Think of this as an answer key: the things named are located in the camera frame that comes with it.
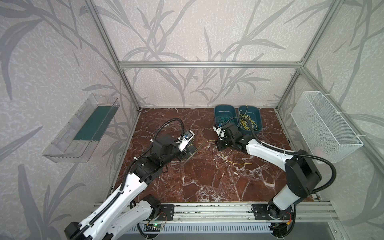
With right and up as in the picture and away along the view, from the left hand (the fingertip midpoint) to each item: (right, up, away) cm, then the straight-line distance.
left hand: (189, 135), depth 71 cm
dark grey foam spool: (0, -6, -10) cm, 11 cm away
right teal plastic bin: (+47, +12, +44) cm, 65 cm away
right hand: (+15, -2, +19) cm, 24 cm away
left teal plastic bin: (+24, +13, +47) cm, 54 cm away
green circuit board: (-15, -43, -1) cm, 45 cm away
